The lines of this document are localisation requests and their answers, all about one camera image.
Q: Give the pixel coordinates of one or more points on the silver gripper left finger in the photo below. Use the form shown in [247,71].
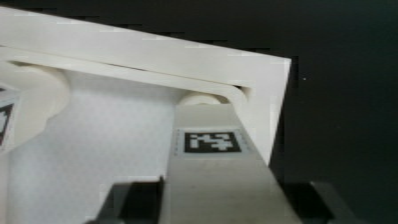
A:
[131,204]

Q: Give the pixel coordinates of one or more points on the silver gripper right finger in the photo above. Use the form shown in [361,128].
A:
[318,203]

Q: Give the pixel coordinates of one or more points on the white desk top tray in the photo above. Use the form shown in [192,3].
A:
[60,168]

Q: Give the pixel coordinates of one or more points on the white desk leg with tag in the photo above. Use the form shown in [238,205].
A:
[34,98]

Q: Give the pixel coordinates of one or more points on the white front fence rail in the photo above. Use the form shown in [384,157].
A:
[121,53]

